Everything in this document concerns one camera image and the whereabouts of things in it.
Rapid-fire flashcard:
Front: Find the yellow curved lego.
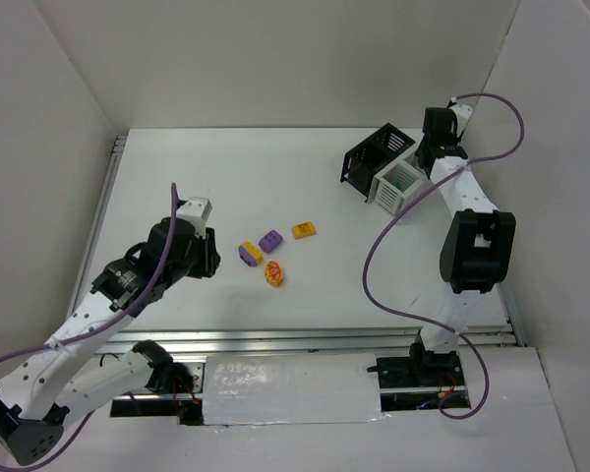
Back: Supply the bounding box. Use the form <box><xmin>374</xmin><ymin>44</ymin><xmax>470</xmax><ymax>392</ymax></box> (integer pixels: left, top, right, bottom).
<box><xmin>291</xmin><ymin>221</ymin><xmax>317</xmax><ymax>240</ymax></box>

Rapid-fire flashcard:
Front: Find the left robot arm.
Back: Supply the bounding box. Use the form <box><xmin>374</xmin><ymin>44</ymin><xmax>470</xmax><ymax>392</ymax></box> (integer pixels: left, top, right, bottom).
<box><xmin>0</xmin><ymin>216</ymin><xmax>220</xmax><ymax>471</ymax></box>

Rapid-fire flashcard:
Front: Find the white foil cover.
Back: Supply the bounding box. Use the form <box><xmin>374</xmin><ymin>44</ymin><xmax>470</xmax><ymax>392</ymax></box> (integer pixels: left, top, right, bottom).
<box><xmin>203</xmin><ymin>353</ymin><xmax>383</xmax><ymax>426</ymax></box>

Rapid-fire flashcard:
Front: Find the purple and yellow lego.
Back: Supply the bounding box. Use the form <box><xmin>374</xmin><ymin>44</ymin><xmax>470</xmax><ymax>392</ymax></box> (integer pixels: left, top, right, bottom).
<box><xmin>238</xmin><ymin>241</ymin><xmax>264</xmax><ymax>267</ymax></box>

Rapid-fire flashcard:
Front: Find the yellow butterfly lego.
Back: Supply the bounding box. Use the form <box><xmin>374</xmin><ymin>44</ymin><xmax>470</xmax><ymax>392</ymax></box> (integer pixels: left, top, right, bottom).
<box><xmin>264</xmin><ymin>261</ymin><xmax>284</xmax><ymax>287</ymax></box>

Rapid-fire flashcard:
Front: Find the white slatted container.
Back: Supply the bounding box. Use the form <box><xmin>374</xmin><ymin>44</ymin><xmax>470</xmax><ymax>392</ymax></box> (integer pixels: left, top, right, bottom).
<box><xmin>369</xmin><ymin>146</ymin><xmax>432</xmax><ymax>215</ymax></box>

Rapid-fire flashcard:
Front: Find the black slatted container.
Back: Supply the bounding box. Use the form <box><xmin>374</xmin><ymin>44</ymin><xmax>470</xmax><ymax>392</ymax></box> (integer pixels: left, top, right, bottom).
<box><xmin>340</xmin><ymin>123</ymin><xmax>416</xmax><ymax>202</ymax></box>

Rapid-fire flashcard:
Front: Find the aluminium rail frame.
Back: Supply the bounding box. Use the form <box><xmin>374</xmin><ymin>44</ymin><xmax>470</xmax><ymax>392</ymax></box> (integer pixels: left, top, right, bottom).
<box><xmin>73</xmin><ymin>132</ymin><xmax>530</xmax><ymax>355</ymax></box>

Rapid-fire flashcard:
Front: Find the purple lego brick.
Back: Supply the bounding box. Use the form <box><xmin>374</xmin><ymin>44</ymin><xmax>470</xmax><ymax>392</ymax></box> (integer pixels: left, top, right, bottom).
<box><xmin>259</xmin><ymin>229</ymin><xmax>283</xmax><ymax>254</ymax></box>

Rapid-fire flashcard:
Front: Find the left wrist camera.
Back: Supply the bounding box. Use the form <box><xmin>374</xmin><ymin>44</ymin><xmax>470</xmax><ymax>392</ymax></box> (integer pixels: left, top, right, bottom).
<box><xmin>176</xmin><ymin>197</ymin><xmax>212</xmax><ymax>235</ymax></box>

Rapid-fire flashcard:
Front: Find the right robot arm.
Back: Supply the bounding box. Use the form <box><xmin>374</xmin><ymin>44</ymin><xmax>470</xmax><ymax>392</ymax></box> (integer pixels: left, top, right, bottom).
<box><xmin>409</xmin><ymin>103</ymin><xmax>516</xmax><ymax>384</ymax></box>

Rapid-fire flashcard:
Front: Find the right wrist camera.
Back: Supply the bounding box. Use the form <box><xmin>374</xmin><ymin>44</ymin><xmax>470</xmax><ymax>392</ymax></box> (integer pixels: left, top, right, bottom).
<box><xmin>447</xmin><ymin>97</ymin><xmax>473</xmax><ymax>141</ymax></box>

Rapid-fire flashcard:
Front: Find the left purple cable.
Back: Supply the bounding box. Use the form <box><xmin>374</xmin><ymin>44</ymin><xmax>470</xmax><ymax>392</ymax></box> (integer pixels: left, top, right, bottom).
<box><xmin>0</xmin><ymin>182</ymin><xmax>188</xmax><ymax>468</ymax></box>

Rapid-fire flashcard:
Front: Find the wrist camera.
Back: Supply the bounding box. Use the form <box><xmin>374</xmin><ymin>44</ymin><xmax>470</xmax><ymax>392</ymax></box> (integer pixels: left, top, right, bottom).
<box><xmin>176</xmin><ymin>197</ymin><xmax>212</xmax><ymax>235</ymax></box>
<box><xmin>447</xmin><ymin>97</ymin><xmax>473</xmax><ymax>141</ymax></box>

